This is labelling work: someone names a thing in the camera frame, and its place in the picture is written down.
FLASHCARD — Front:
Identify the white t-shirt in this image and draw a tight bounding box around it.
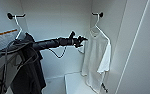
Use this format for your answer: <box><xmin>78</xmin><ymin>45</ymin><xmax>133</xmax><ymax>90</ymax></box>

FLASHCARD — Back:
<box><xmin>78</xmin><ymin>29</ymin><xmax>113</xmax><ymax>94</ymax></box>

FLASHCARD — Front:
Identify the white label orange stripe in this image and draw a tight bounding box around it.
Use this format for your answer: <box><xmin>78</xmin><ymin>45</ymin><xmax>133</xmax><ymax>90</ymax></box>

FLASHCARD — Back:
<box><xmin>0</xmin><ymin>28</ymin><xmax>19</xmax><ymax>62</ymax></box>

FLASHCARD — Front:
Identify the white wardrobe body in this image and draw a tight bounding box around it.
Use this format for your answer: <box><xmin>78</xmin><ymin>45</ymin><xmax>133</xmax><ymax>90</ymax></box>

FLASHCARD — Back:
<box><xmin>0</xmin><ymin>0</ymin><xmax>132</xmax><ymax>94</ymax></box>

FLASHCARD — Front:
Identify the white wire hanger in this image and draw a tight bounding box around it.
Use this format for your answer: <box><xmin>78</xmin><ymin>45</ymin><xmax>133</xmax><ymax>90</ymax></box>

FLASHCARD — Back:
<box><xmin>4</xmin><ymin>14</ymin><xmax>29</xmax><ymax>43</ymax></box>
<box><xmin>89</xmin><ymin>14</ymin><xmax>111</xmax><ymax>41</ymax></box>

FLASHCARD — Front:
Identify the black wardrobe hook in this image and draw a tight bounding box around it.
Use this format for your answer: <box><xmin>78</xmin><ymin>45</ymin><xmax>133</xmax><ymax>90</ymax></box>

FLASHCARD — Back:
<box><xmin>91</xmin><ymin>11</ymin><xmax>105</xmax><ymax>18</ymax></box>
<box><xmin>6</xmin><ymin>11</ymin><xmax>27</xmax><ymax>20</ymax></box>

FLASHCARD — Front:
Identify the black garment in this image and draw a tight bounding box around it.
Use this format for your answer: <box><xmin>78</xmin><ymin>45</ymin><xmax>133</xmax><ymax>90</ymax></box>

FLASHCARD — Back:
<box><xmin>9</xmin><ymin>32</ymin><xmax>48</xmax><ymax>94</ymax></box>

